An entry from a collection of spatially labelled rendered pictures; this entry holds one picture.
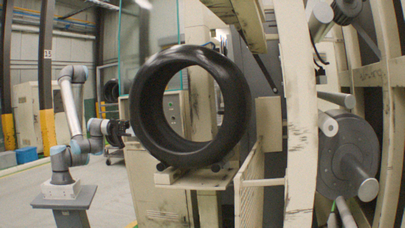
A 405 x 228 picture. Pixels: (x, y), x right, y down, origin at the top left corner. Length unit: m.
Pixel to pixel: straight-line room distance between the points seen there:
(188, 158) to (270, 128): 0.50
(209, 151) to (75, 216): 1.18
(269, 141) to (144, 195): 1.23
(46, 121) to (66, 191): 5.23
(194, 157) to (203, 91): 0.50
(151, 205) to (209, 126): 1.00
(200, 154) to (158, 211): 1.20
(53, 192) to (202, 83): 1.29
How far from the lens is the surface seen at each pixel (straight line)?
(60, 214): 2.16
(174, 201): 2.40
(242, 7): 1.22
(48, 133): 7.21
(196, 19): 1.84
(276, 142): 1.67
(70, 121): 1.80
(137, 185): 2.49
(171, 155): 1.44
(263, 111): 1.66
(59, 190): 2.06
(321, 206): 2.10
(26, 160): 6.92
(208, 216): 1.96
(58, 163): 2.07
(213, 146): 1.37
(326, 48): 5.04
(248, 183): 0.92
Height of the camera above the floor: 1.26
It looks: 4 degrees down
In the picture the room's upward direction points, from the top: 4 degrees counter-clockwise
